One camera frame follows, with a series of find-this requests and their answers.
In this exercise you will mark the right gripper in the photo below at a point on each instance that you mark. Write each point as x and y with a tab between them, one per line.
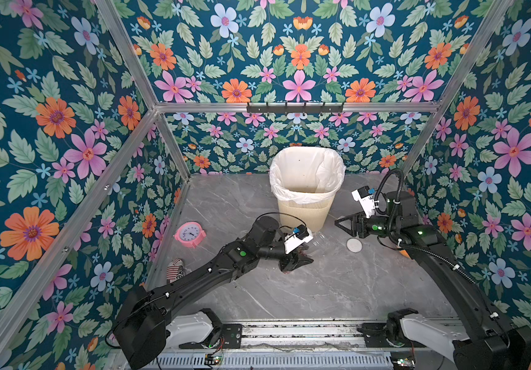
360	224

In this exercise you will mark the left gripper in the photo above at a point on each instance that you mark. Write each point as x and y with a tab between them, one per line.
285	262

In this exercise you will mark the white jar lid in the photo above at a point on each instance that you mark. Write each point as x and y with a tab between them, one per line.
354	245

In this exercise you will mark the clear jar with tea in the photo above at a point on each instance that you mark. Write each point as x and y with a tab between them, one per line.
298	259

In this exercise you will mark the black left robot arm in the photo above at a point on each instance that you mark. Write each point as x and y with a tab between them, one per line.
141	326

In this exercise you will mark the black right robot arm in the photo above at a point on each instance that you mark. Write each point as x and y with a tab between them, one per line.
488	339

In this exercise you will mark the cream ribbed trash bin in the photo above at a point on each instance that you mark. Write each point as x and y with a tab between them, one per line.
314	215

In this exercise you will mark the orange fish plush toy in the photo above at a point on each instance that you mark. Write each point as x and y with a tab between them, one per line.
403	253

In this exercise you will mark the white plastic bin liner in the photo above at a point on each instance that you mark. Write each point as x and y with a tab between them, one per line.
306	174

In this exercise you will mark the pink alarm clock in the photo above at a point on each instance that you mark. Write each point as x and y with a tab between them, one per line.
190	234

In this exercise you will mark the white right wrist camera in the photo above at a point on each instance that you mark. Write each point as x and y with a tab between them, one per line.
366	198

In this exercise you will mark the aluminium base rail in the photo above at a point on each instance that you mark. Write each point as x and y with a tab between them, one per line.
318	344

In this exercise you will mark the black hook rail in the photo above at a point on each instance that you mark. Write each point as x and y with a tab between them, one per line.
285	108

